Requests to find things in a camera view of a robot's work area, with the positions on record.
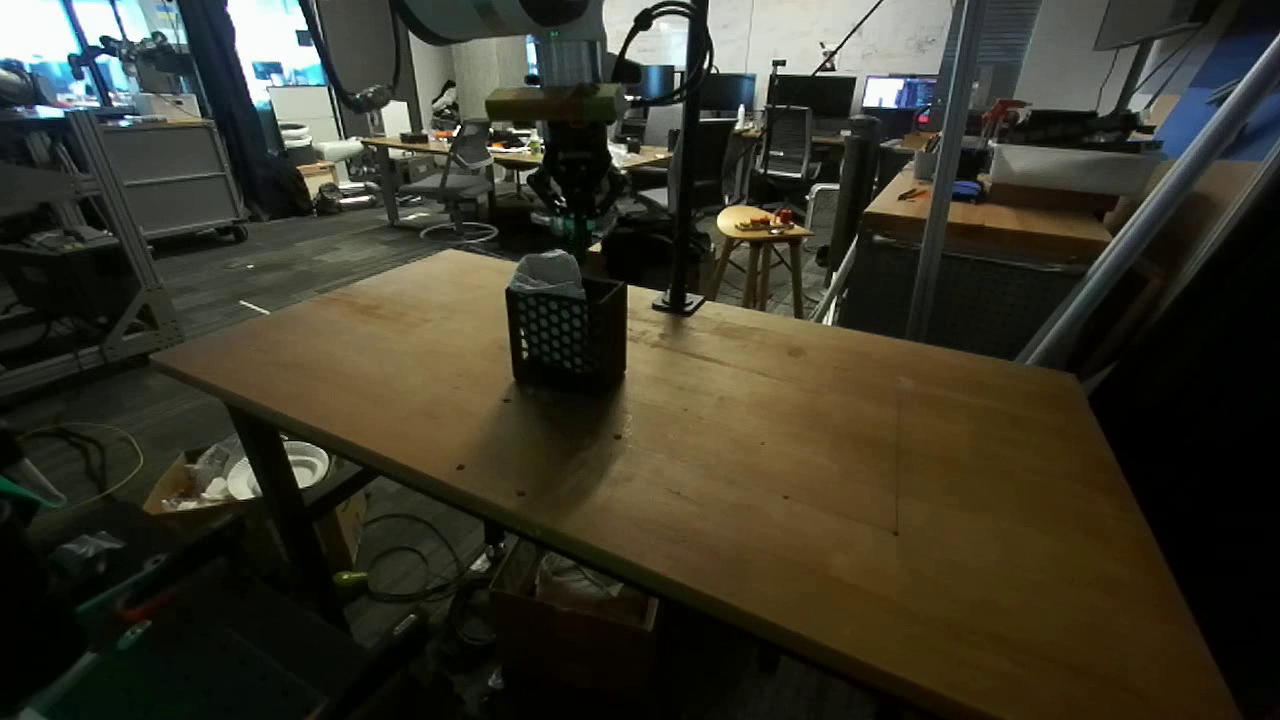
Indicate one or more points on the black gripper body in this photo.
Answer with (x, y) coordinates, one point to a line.
(579, 166)

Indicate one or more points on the white terry towel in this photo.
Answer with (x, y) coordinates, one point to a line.
(546, 279)

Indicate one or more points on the black mesh box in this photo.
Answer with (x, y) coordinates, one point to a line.
(566, 343)

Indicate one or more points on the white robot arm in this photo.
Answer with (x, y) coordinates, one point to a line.
(467, 18)

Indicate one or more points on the brown cardboard box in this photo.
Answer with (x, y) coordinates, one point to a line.
(575, 614)

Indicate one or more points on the grey office chair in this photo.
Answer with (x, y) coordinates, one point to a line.
(784, 141)
(467, 172)

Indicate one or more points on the red hand tool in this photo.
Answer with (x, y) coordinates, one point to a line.
(757, 221)

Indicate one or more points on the round wooden stool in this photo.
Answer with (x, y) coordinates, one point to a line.
(762, 226)

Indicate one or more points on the lit computer monitor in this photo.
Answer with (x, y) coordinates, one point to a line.
(899, 92)

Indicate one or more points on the white round bowl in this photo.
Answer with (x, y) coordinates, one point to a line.
(285, 464)

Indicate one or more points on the grey drawer cabinet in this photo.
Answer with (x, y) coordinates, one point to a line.
(172, 172)

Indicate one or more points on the wooden top workbench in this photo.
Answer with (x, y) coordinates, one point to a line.
(984, 226)

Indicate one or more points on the black metal table leg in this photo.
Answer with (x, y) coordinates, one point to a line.
(285, 523)

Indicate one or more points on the flat cardboard piece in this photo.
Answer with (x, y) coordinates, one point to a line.
(183, 485)

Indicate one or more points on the white rectangular bin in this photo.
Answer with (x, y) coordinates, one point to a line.
(1064, 166)

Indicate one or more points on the grey metal shelving rack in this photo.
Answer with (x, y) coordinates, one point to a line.
(81, 264)

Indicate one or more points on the diagonal silver metal pole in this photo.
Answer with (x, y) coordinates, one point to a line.
(1163, 203)

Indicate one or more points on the tan wrist camera bar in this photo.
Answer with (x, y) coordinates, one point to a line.
(552, 106)

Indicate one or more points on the vertical silver metal post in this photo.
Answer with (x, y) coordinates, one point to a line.
(941, 160)

